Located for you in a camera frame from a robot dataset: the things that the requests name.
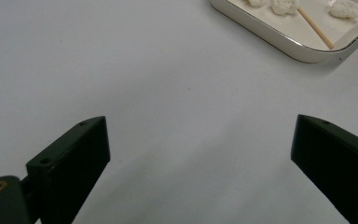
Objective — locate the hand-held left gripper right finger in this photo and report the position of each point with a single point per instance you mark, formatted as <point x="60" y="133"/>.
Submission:
<point x="338" y="161"/>

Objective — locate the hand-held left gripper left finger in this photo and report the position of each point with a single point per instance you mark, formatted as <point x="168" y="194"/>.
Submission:
<point x="71" y="161"/>

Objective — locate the white rectangular tray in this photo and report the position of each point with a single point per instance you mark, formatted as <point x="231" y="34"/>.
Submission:
<point x="279" y="35"/>

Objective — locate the white lumpy food piece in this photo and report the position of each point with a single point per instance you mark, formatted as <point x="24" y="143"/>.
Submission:
<point x="258" y="2"/>
<point x="345" y="9"/>
<point x="284" y="6"/>

